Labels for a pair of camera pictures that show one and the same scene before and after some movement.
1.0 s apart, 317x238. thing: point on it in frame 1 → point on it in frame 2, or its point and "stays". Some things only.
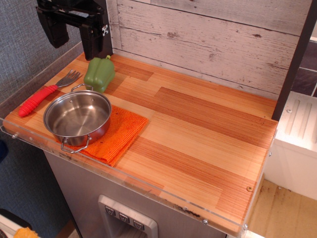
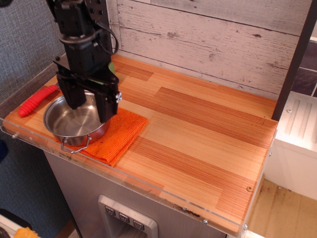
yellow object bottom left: [26, 232] stays
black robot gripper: [86, 13] → [89, 65]
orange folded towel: [124, 128] stays
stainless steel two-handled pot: [77, 116] stays
